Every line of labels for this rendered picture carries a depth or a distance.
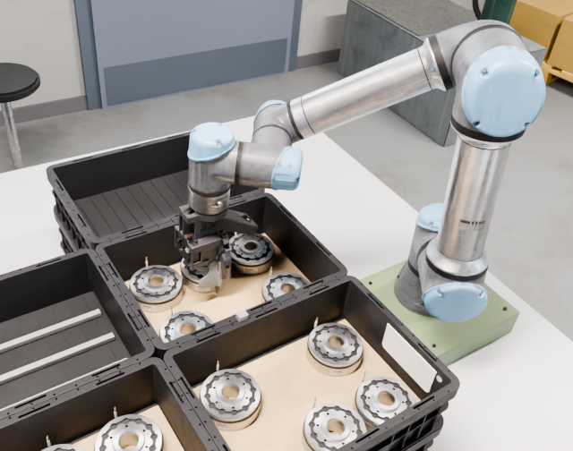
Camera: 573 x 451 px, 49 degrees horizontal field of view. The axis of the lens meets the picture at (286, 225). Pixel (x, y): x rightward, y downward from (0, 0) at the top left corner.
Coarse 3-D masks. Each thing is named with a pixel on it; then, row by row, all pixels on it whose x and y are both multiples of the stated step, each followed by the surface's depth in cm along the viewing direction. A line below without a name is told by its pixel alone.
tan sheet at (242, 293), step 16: (272, 272) 133; (288, 272) 134; (224, 288) 128; (240, 288) 129; (256, 288) 129; (192, 304) 124; (208, 304) 124; (224, 304) 125; (240, 304) 125; (256, 304) 125; (160, 320) 120
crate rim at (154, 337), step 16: (176, 224) 127; (112, 240) 122; (128, 240) 122; (112, 272) 115; (128, 288) 112; (304, 288) 117; (272, 304) 112; (224, 320) 108; (192, 336) 105; (160, 352) 103
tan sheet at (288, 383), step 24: (360, 336) 121; (264, 360) 115; (288, 360) 115; (264, 384) 111; (288, 384) 111; (312, 384) 112; (336, 384) 112; (360, 384) 112; (264, 408) 107; (288, 408) 107; (240, 432) 103; (264, 432) 103; (288, 432) 104; (336, 432) 104
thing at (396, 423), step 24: (360, 288) 117; (264, 312) 110; (384, 312) 113; (216, 336) 105; (408, 336) 109; (168, 360) 101; (432, 360) 105; (456, 384) 102; (192, 408) 94; (408, 408) 97; (432, 408) 100; (216, 432) 91; (384, 432) 94
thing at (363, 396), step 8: (368, 384) 109; (376, 384) 109; (384, 384) 109; (392, 384) 109; (400, 384) 109; (360, 392) 107; (368, 392) 107; (400, 392) 108; (408, 392) 108; (360, 400) 106; (368, 400) 106; (400, 400) 107; (408, 400) 107; (360, 408) 105; (368, 408) 105; (376, 408) 105; (400, 408) 105; (368, 416) 104; (376, 416) 104; (384, 416) 104; (392, 416) 104; (376, 424) 103
